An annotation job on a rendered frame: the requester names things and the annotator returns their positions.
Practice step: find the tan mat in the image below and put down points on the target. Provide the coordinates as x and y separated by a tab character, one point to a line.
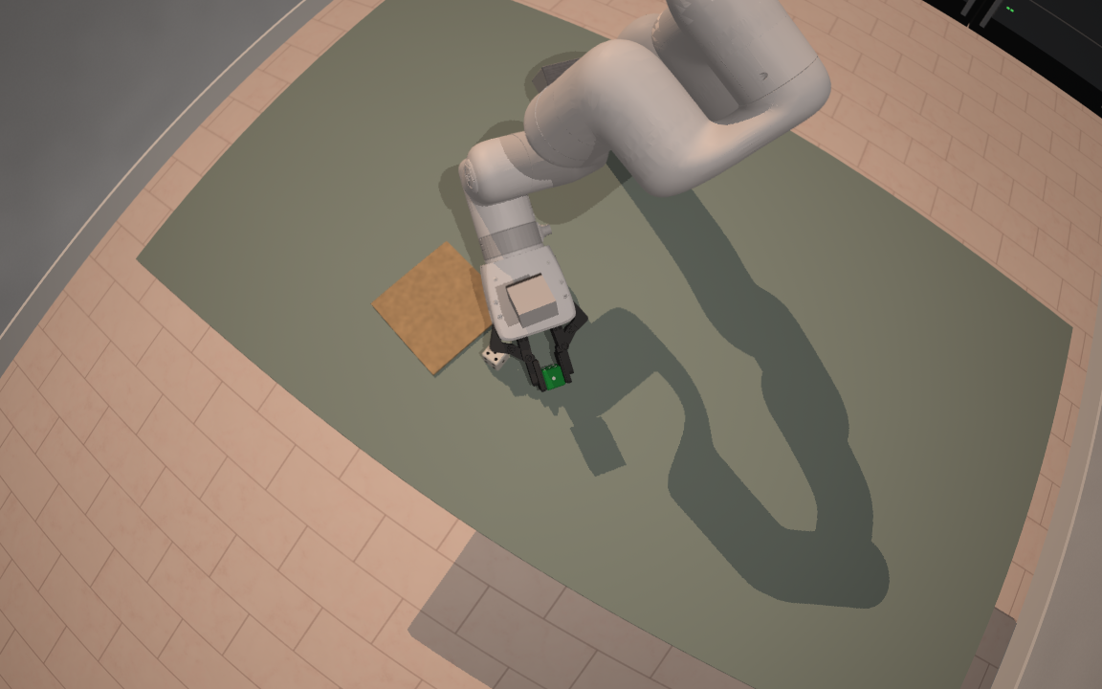
437	308

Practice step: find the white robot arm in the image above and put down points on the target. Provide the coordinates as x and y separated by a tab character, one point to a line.
621	95

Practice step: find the green die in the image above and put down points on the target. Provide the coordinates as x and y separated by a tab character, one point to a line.
553	376

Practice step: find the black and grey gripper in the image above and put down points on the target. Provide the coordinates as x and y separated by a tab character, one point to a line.
506	269

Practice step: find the white die with black pips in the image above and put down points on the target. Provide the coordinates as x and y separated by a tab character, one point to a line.
494	359

